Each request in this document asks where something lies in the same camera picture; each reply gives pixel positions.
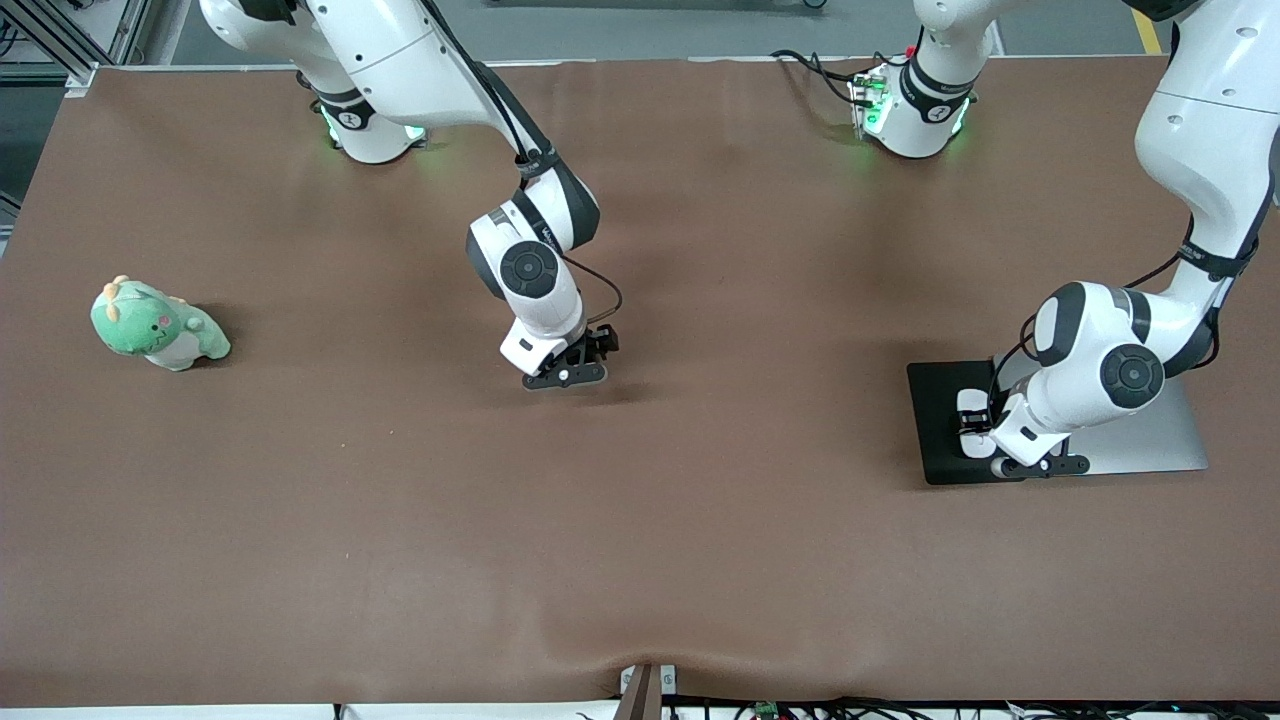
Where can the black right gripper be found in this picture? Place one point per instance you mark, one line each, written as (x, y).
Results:
(597, 343)

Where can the white computer mouse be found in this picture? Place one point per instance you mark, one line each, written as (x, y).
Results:
(975, 398)

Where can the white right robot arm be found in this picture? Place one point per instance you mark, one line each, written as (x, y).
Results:
(400, 50)

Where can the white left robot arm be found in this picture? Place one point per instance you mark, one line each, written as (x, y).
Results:
(1200, 130)

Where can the black mouse pad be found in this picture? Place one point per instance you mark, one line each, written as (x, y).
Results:
(930, 440)

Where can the brown table cover mat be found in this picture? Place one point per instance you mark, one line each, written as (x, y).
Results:
(640, 500)

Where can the silver apple laptop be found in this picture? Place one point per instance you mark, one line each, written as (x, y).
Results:
(1180, 440)

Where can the small green terminal block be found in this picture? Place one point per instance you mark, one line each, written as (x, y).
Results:
(767, 709)

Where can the green plush dinosaur toy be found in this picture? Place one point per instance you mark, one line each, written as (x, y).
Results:
(150, 325)

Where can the metal bracket with brown post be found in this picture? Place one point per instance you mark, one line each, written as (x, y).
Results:
(645, 690)

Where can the aluminium frame profile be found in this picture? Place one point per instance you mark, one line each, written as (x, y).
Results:
(60, 35)

